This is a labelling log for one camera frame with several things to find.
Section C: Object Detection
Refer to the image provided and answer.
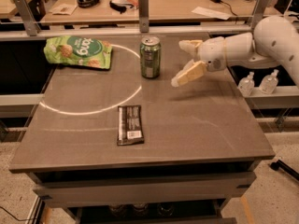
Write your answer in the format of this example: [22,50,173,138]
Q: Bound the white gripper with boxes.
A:
[171,36,225,87]

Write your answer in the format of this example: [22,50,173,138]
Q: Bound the green soda can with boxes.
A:
[140,36,161,78]

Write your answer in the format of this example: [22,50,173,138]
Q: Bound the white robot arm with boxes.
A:
[171,16,299,87]

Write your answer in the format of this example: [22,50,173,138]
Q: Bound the white paper sheet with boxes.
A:
[192,7,231,21]

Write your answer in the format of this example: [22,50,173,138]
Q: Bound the clear sanitizer bottle left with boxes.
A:
[238,72,254,96]

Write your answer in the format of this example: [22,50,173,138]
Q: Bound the clear sanitizer bottle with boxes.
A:
[238,72,254,96]
[259,69,278,94]

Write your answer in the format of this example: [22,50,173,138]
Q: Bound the clear sanitizer bottle right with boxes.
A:
[259,69,278,94]

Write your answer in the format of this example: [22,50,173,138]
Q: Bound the black sunglasses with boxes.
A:
[109,1,127,14]

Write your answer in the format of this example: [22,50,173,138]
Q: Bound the black snack bar wrapper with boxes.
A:
[117,105,144,146]

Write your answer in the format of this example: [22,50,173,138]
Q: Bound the green snack bag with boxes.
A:
[44,35,112,70]

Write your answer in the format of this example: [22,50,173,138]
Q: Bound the grey table drawer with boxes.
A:
[34,172,256,208]

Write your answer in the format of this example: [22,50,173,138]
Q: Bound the small paper card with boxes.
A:
[51,4,77,15]

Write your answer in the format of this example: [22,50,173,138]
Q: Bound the black chair leg caster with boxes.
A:
[270,160,299,181]

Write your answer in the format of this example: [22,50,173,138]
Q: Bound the middle metal bracket post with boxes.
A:
[138,0,150,33]

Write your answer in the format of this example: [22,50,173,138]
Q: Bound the metal bracket post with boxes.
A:
[13,0,40,36]
[138,0,150,33]
[248,0,270,28]

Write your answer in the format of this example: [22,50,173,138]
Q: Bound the right metal bracket post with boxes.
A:
[248,0,270,28]

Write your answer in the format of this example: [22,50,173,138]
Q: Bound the left metal bracket post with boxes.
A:
[13,0,40,36]

